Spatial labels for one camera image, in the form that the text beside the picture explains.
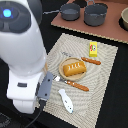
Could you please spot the orange bread loaf toy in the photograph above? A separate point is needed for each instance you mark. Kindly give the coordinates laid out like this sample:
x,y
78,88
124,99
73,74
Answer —
x,y
74,68

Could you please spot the dark grey pot right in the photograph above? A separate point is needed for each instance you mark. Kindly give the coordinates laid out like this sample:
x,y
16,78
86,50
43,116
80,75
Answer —
x,y
94,15

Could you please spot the beige bowl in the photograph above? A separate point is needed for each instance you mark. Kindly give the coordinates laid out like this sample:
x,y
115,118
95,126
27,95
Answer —
x,y
124,16

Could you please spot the fork with wooden handle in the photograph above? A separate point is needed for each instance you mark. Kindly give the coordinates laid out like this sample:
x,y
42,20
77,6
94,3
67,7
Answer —
x,y
76,85

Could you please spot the yellow butter box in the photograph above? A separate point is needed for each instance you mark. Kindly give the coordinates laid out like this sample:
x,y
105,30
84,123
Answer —
x,y
93,49

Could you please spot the white fish toy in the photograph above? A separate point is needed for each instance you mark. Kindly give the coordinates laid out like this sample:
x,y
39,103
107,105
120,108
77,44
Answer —
x,y
66,101

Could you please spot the knife with wooden handle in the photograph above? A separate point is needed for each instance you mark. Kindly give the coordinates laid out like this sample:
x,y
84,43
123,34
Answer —
x,y
82,58

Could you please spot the tan wooden plate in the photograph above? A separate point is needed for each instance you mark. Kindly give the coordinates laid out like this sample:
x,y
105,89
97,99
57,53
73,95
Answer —
x,y
69,61

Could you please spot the dark grey pot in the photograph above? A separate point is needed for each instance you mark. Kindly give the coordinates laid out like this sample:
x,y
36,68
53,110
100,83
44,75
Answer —
x,y
94,15
70,11

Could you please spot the beige woven placemat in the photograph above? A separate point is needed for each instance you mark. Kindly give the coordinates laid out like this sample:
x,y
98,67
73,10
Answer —
x,y
86,105

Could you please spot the dark grey pot left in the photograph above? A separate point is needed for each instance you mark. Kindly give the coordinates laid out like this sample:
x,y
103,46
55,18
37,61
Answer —
x,y
70,11

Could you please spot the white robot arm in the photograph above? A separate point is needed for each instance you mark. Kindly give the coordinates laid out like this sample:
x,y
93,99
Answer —
x,y
22,49

